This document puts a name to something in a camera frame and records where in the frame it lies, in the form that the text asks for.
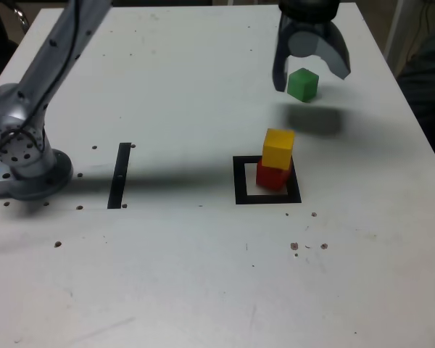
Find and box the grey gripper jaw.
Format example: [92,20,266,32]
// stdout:
[271,14,298,92]
[289,20,351,80]

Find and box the green cube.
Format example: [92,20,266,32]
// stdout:
[286,67,320,103]

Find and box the yellow cube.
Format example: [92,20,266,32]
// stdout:
[262,128,297,170]

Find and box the red cube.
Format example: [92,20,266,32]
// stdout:
[256,159,294,192]

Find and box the black tape square outline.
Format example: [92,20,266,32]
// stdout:
[232,154,302,205]

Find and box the black tape strip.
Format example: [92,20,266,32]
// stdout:
[107,142,132,210]

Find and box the white post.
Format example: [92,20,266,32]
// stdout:
[384,0,414,73]

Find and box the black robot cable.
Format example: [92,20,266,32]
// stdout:
[0,0,80,160]

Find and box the chrome chair frame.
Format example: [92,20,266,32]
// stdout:
[13,7,30,27]

